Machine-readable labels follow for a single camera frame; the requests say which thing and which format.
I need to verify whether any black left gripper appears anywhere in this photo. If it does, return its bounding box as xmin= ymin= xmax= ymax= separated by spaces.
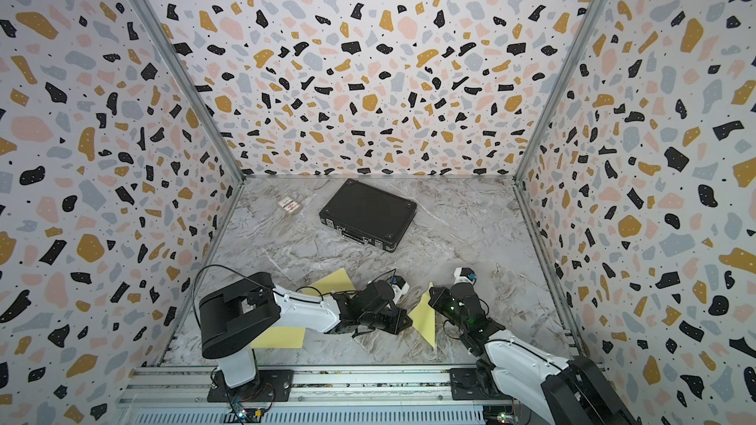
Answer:
xmin=359 ymin=308 xmax=417 ymax=338

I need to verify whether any yellow square paper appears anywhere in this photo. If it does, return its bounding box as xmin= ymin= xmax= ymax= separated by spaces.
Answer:
xmin=409 ymin=285 xmax=436 ymax=349
xmin=310 ymin=269 xmax=354 ymax=295
xmin=250 ymin=327 xmax=306 ymax=349

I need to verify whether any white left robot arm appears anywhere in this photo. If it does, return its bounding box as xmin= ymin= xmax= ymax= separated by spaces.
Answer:
xmin=194 ymin=272 xmax=413 ymax=389

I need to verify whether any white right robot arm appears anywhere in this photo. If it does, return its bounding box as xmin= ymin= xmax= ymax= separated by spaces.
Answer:
xmin=428 ymin=281 xmax=636 ymax=424

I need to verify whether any black hard carrying case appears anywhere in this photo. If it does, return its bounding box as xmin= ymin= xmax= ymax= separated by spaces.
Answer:
xmin=319 ymin=179 xmax=417 ymax=253

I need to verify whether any playing card box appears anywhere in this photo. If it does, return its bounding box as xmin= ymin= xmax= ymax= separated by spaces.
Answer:
xmin=278 ymin=196 xmax=302 ymax=214

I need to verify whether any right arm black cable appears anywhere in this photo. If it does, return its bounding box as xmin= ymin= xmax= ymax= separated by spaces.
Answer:
xmin=489 ymin=338 xmax=592 ymax=414

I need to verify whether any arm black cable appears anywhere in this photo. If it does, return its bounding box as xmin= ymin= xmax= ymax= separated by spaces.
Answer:
xmin=191 ymin=264 xmax=279 ymax=320
xmin=489 ymin=338 xmax=592 ymax=414

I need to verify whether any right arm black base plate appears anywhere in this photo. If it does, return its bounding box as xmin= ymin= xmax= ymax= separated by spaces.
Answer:
xmin=449 ymin=368 xmax=511 ymax=401

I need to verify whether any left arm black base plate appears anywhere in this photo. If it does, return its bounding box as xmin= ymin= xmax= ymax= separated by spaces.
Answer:
xmin=207 ymin=369 xmax=295 ymax=403

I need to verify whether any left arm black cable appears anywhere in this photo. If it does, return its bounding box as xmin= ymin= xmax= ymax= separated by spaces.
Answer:
xmin=191 ymin=264 xmax=279 ymax=320

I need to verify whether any aluminium mounting rail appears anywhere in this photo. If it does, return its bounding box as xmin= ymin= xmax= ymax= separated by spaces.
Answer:
xmin=114 ymin=364 xmax=533 ymax=425

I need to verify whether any aluminium corner post right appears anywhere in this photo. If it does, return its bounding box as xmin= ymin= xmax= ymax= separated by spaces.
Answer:
xmin=513 ymin=0 xmax=608 ymax=188

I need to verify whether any aluminium corner post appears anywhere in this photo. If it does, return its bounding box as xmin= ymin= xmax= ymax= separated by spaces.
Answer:
xmin=513 ymin=0 xmax=608 ymax=188
xmin=128 ymin=0 xmax=245 ymax=184

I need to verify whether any aluminium corner post left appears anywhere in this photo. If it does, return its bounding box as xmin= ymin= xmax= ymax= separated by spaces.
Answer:
xmin=128 ymin=0 xmax=245 ymax=184

